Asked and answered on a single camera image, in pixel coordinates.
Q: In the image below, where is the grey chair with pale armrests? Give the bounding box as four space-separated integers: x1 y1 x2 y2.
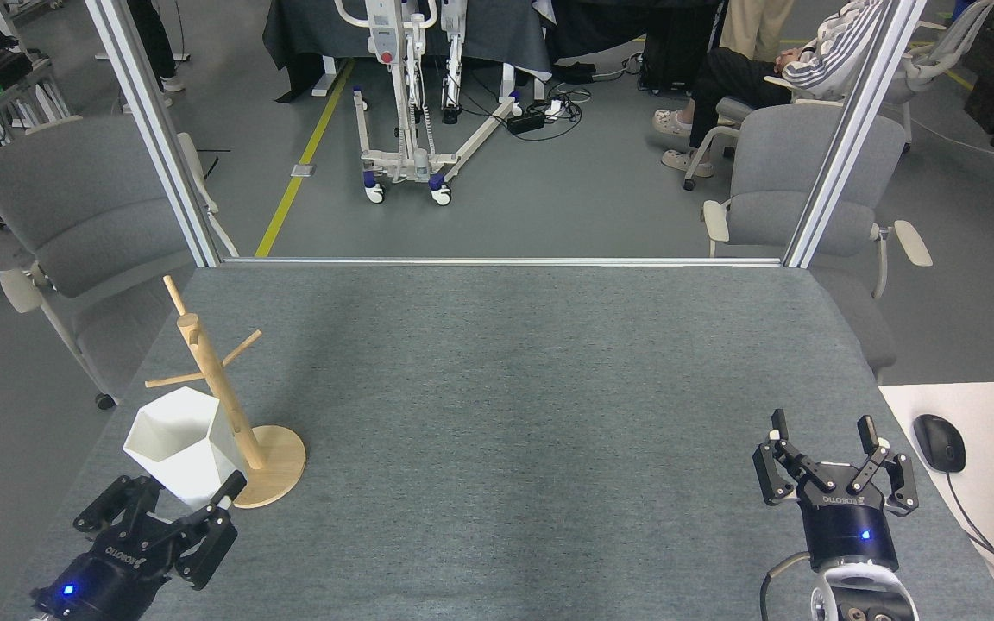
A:
0 115 239 411
703 104 934 380

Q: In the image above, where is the white stand on wheels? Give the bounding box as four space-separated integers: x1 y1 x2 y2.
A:
335 0 522 206

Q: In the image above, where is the silver aluminium post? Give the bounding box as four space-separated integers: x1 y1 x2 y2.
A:
783 0 928 268
85 0 239 268

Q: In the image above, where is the standing person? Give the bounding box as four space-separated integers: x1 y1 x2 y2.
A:
719 0 796 61

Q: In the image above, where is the white office chair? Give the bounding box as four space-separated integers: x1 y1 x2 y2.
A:
683 0 994 191

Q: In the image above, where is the black computer mouse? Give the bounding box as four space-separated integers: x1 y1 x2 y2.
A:
913 414 967 473

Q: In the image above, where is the silver aluminium rail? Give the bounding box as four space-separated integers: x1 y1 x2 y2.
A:
221 256 783 267

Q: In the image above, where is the seated person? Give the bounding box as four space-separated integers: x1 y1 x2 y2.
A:
652 0 890 178

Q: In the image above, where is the black power strip with cables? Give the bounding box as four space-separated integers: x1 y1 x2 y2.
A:
462 73 588 143

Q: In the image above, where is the dark grey table cloth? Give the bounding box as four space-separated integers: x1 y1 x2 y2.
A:
262 0 554 104

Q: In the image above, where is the wooden cup rack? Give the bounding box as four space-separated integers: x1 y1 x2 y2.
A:
145 275 308 509

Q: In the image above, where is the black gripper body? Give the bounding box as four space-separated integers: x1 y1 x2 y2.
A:
29 536 182 621
797 486 900 573

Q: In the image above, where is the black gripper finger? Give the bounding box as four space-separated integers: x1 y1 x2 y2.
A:
152 470 248 593
73 474 162 541
846 415 920 517
753 409 822 506

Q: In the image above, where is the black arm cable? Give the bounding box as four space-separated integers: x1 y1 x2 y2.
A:
760 552 810 621

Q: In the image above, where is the white faceted cup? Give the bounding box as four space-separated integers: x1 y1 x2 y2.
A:
123 386 248 510

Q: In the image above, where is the walking person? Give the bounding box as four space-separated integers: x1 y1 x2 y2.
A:
126 0 188 94

